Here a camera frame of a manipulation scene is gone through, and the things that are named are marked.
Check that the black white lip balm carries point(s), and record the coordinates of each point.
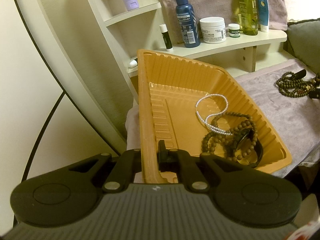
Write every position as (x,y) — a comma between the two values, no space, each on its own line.
(166,37)

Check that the white cream jar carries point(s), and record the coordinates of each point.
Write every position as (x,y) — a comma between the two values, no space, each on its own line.
(213,29)

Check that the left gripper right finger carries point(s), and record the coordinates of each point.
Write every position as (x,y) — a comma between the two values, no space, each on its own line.
(241,193)

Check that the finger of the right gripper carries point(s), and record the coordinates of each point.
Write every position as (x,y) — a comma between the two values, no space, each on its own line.
(315,94)

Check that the cream wooden shelf unit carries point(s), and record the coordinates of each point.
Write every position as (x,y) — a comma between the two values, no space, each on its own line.
(88,45)

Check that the lilac towel on table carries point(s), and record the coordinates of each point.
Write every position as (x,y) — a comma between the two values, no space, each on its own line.
(295,120)

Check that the blue white tube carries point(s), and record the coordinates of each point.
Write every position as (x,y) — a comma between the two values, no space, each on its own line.
(263,15)

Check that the orange plastic tray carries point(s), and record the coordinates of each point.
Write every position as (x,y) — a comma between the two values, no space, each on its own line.
(176,93)

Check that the black wrist watch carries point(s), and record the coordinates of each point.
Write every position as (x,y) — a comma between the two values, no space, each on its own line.
(246,148)

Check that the blue spray bottle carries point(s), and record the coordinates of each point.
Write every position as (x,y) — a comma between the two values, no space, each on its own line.
(188,23)

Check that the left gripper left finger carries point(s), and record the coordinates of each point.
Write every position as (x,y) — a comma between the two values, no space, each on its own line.
(68,194)

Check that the small green-label jar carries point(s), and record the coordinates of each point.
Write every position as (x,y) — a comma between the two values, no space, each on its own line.
(234,30)

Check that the green olive oil bottle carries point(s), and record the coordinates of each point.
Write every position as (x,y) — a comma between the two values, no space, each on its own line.
(249,17)

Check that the black tube lying flat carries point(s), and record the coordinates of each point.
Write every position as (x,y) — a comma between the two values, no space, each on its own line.
(133,63)

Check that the grey cushion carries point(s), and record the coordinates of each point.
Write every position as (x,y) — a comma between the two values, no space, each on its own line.
(303,42)

